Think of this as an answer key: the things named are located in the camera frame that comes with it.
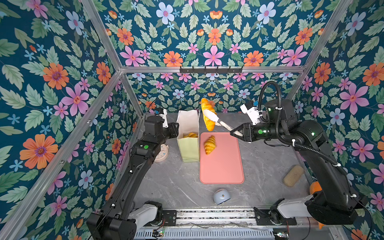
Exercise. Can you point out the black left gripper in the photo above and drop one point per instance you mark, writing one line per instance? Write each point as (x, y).
(174, 129)

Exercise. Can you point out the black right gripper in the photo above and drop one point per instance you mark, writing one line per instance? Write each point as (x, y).
(247, 131)

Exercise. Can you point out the green painted paper bag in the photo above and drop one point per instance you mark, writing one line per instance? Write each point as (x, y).
(189, 147)

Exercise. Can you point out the striped yellow bread roll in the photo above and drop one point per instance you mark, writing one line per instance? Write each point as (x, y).
(191, 135)

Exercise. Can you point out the metal tongs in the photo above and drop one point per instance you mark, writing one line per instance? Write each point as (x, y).
(213, 117)

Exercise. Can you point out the orange croissant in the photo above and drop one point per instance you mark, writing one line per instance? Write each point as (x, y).
(207, 109)

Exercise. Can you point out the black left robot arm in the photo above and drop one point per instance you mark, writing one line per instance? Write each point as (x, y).
(118, 219)

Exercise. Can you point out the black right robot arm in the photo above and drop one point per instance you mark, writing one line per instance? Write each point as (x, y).
(337, 202)

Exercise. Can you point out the pink round alarm clock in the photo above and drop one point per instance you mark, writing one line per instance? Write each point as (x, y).
(163, 154)

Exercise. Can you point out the yellow croissant left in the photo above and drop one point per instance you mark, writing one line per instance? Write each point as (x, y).
(210, 145)

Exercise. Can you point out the pink plastic tray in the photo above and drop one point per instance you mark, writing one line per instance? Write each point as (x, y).
(224, 165)

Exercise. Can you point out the tan sponge block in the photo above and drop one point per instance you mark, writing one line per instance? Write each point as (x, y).
(293, 176)

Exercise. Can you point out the orange shark plush toy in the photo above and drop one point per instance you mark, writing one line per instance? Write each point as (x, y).
(315, 187)

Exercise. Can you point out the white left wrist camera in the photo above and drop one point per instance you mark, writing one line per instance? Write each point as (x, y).
(163, 114)

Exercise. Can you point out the black hook rail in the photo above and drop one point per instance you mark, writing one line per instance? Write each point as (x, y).
(211, 70)

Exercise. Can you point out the metal base rail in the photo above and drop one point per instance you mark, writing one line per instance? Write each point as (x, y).
(226, 224)

